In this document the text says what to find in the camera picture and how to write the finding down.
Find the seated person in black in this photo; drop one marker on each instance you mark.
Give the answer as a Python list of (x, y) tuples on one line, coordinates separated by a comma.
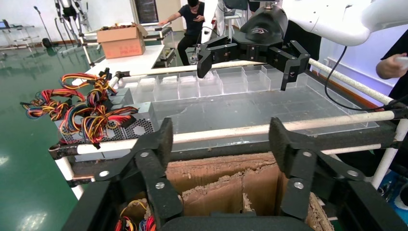
[(192, 22)]

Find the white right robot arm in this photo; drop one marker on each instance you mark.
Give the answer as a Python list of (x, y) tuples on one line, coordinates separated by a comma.
[(334, 22)]

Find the grey mesh-sided power supply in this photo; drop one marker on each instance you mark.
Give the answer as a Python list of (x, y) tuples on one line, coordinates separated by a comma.
[(143, 127)]

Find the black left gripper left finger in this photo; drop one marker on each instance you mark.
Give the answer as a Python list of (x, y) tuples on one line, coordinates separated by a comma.
[(159, 191)]

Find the black microphone stand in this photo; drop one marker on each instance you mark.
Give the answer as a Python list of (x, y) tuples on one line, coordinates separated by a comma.
[(41, 20)]

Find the printed brown cardboard box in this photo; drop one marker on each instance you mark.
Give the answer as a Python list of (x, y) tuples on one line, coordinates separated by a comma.
[(121, 43)]

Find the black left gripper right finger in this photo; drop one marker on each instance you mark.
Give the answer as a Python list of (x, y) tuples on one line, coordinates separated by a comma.
[(296, 191)]

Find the bystander bare hand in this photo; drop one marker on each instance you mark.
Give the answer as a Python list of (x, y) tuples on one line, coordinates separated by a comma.
[(390, 67)]

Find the clear acrylic divider tray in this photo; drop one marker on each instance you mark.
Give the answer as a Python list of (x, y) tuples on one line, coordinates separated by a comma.
[(242, 105)]

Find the worn cardboard box with dividers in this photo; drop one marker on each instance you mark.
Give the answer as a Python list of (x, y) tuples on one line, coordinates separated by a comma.
[(223, 178)]

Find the dark door panel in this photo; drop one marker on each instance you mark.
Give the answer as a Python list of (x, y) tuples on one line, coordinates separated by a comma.
[(146, 11)]

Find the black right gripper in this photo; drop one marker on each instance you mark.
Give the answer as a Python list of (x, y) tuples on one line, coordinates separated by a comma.
[(261, 32)]

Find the metal robot stand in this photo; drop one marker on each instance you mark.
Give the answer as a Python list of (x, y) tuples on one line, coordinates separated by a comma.
[(67, 8)]

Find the white work table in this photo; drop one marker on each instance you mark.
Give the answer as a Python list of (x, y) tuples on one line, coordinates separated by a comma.
[(134, 62)]

